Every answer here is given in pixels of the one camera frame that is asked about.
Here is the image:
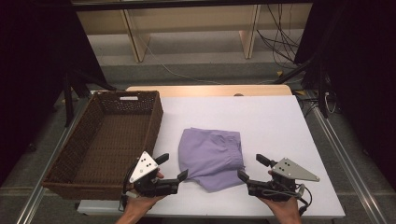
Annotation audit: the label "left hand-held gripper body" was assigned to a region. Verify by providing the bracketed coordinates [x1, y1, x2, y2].
[122, 151, 181, 199]

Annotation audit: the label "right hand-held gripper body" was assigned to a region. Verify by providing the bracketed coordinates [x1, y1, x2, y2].
[246, 157, 321, 203]

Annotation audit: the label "purple shorts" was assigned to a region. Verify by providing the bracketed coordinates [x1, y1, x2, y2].
[177, 127, 247, 193]

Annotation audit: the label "brown wicker basket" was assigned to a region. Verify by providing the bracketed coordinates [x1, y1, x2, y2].
[41, 90, 164, 201]

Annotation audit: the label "person's left hand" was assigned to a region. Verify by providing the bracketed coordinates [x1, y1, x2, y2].
[124, 169, 166, 217]

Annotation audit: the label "person's right hand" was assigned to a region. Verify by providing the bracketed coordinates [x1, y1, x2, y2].
[257, 169, 303, 218]

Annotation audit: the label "white table sheet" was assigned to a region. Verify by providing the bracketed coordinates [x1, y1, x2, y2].
[77, 94, 346, 218]

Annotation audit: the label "light wooden table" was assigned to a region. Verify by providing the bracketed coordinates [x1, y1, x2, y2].
[125, 84, 293, 97]

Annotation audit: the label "black tripod stand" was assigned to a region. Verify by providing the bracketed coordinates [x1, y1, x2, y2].
[61, 68, 118, 129]
[273, 54, 332, 119]

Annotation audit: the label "black curtain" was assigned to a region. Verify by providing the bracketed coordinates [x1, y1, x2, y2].
[0, 0, 108, 188]
[293, 0, 396, 191]

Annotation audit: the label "light wooden shelf unit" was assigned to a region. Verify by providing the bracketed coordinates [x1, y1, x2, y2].
[76, 2, 313, 63]

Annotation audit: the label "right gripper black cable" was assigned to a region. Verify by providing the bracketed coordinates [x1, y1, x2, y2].
[292, 183, 313, 217]

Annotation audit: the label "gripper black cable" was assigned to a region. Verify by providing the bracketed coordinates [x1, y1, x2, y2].
[118, 174, 134, 213]
[292, 183, 313, 217]

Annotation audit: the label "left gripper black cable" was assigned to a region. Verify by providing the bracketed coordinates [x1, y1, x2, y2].
[118, 174, 134, 213]

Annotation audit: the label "aluminium rail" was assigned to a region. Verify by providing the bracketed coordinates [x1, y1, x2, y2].
[306, 91, 389, 224]
[16, 98, 92, 224]

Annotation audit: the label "white floor cable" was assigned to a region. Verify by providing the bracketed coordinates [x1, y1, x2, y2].
[136, 31, 225, 86]

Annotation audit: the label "bundle of black cables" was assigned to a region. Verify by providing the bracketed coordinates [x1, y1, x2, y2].
[256, 3, 305, 70]

